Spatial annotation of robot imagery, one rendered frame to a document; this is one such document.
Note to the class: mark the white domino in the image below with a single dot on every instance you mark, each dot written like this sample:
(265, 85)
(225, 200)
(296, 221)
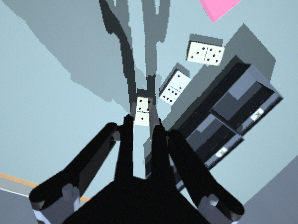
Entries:
(174, 88)
(203, 53)
(143, 110)

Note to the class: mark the dark grey rack of bins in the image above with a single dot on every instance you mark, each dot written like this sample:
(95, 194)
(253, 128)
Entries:
(238, 105)

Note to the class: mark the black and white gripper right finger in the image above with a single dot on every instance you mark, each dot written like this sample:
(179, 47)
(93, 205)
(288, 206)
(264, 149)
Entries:
(212, 200)

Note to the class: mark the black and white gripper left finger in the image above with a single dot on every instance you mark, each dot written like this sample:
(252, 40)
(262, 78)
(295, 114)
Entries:
(54, 200)

